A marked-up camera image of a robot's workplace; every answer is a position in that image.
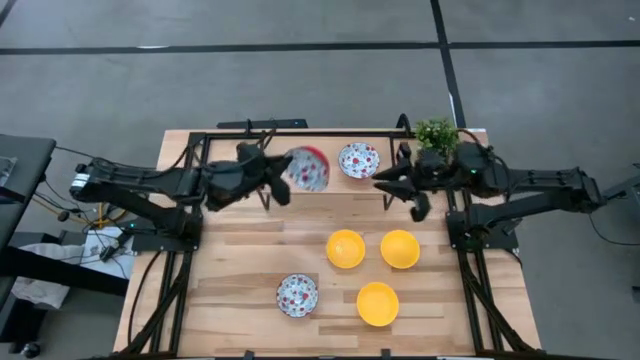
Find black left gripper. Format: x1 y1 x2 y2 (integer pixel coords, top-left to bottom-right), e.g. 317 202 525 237
202 142 295 212

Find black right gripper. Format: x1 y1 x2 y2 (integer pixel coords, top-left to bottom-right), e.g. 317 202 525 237
371 141 454 225

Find red floral ceramic bowl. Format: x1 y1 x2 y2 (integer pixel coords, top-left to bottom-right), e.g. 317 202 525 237
285 145 331 194
275 273 320 319

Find red bowls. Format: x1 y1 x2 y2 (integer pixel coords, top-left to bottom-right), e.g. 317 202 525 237
337 142 381 180

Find yellow plastic bowl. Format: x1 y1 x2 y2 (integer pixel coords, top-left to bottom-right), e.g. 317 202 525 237
380 229 422 270
356 281 400 328
325 228 367 270

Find black bar with indicator light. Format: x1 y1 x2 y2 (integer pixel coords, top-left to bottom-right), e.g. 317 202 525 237
216 118 309 130

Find wooden shelf with black legs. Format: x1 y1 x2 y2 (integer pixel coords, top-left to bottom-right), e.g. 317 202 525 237
255 130 401 212

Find green plant in white pot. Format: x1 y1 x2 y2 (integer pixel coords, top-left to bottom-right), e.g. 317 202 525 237
413 117 461 164

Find white plastic sheet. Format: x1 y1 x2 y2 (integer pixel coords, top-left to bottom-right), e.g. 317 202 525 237
82 227 136 279

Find black floor stand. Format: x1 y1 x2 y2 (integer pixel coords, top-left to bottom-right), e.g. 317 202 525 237
602 162 640 206

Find black side table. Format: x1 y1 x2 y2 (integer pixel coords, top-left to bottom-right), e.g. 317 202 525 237
0 133 57 251

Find white crumpled bag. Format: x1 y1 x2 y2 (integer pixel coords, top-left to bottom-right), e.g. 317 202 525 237
10 277 71 310

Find yellow cable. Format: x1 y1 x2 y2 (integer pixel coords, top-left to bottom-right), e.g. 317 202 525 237
32 194 126 229

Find black floor cable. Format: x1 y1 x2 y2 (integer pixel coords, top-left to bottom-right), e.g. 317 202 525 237
588 192 640 247

